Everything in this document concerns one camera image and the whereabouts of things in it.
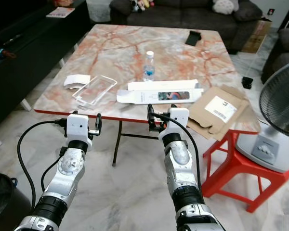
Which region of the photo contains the black round rubbish bin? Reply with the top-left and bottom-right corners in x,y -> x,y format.
0,172 -> 20,231

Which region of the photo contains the long white paper box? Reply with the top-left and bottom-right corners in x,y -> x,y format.
116,79 -> 205,104

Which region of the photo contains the clear plastic tray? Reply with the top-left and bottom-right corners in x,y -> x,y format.
72,76 -> 118,107

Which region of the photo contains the white folded card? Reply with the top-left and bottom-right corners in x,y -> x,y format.
64,75 -> 91,90

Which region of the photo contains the clear plastic water bottle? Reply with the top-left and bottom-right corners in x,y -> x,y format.
142,51 -> 156,82

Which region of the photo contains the flat brown cardboard sheet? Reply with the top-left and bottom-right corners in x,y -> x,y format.
188,86 -> 250,141

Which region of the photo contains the black low console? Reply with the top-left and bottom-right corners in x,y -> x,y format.
0,0 -> 91,145

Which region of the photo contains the small black stand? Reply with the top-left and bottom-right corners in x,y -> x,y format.
185,30 -> 203,47

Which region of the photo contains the red plastic stool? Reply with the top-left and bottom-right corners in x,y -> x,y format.
201,129 -> 289,213

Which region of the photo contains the red white booklet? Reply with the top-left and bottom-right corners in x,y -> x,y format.
46,7 -> 75,18

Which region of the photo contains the dark brown sofa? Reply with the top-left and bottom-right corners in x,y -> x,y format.
109,0 -> 266,39

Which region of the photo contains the black haired plush doll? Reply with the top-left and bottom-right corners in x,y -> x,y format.
130,0 -> 155,13

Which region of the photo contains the red gold figurine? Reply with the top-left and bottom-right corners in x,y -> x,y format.
52,0 -> 74,7

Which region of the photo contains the grey standing fan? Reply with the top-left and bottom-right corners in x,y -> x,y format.
235,58 -> 289,174

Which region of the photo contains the black television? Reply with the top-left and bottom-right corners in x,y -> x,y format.
0,0 -> 51,37

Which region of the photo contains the brown cardboard box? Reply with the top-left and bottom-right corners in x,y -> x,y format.
241,19 -> 273,53

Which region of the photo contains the white plush pillow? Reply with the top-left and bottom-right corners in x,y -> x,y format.
212,0 -> 236,15

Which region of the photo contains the dark brown armchair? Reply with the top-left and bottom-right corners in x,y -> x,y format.
260,26 -> 289,83

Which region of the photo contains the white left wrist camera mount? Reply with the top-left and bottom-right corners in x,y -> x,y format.
67,115 -> 91,142

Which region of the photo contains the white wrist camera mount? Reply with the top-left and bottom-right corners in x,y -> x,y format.
165,107 -> 189,138
67,115 -> 91,142

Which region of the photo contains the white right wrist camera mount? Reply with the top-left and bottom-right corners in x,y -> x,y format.
165,107 -> 189,138

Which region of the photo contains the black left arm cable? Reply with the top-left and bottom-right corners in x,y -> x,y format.
17,120 -> 68,210

